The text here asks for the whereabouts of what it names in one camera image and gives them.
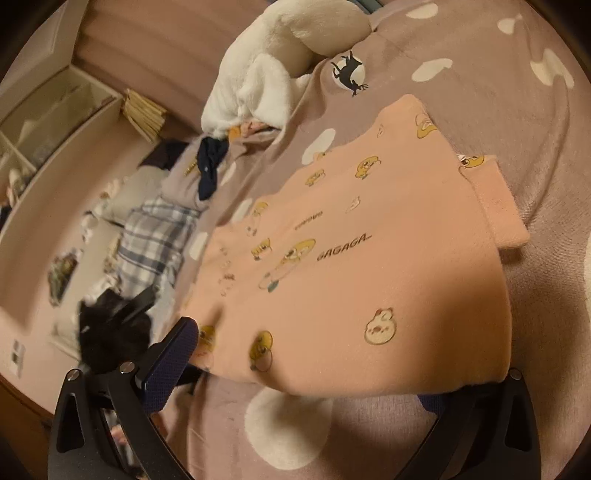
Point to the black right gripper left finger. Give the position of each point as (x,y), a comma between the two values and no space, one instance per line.
(81,445)

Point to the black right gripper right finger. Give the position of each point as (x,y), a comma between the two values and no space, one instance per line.
(481,432)

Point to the peach cartoon print garment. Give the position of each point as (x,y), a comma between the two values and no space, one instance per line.
(374,270)

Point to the patterned dark floral cloth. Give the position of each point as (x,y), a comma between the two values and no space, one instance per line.
(60,272)

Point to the plaid blue grey cloth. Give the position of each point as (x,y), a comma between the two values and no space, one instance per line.
(150,251)

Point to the grey pillow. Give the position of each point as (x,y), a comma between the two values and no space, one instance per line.
(144,184)

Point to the navy blue small garment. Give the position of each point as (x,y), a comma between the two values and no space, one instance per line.
(210,154)

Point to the stack of tan books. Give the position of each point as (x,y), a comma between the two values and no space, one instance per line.
(145,116)

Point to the white open shelf cabinet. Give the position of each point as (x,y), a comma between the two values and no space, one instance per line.
(38,127)

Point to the white fluffy blanket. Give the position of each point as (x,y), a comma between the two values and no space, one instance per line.
(264,72)

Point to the white wall switch plate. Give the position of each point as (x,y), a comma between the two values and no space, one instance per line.
(16,360)

